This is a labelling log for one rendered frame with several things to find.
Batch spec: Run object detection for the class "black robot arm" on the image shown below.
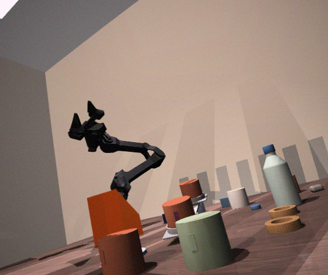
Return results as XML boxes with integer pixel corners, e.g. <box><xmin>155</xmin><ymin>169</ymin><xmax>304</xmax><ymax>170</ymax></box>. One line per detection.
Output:
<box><xmin>85</xmin><ymin>121</ymin><xmax>165</xmax><ymax>201</ymax></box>

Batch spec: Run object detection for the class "grey rounded capsule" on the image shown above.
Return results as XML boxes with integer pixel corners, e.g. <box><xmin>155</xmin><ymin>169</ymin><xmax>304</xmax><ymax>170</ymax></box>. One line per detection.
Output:
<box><xmin>309</xmin><ymin>184</ymin><xmax>323</xmax><ymax>192</ymax></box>

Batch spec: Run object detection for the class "pale grey bottle with blue cap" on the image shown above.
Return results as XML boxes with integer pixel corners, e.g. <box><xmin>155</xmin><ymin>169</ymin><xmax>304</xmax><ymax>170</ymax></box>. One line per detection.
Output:
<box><xmin>263</xmin><ymin>144</ymin><xmax>302</xmax><ymax>207</ymax></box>

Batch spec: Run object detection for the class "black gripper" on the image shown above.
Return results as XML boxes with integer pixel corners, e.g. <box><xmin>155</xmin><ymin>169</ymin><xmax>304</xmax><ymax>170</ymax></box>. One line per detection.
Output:
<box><xmin>68</xmin><ymin>100</ymin><xmax>104</xmax><ymax>140</ymax></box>

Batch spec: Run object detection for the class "tan wooden ring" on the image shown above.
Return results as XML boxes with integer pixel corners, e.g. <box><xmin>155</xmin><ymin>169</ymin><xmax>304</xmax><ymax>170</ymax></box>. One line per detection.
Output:
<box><xmin>268</xmin><ymin>205</ymin><xmax>298</xmax><ymax>219</ymax></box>
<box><xmin>264</xmin><ymin>215</ymin><xmax>303</xmax><ymax>234</ymax></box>

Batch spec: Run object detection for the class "light blue cylinder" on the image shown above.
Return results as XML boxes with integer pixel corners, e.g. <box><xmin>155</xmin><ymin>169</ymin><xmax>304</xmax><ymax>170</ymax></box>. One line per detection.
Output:
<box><xmin>198</xmin><ymin>202</ymin><xmax>206</xmax><ymax>214</ymax></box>

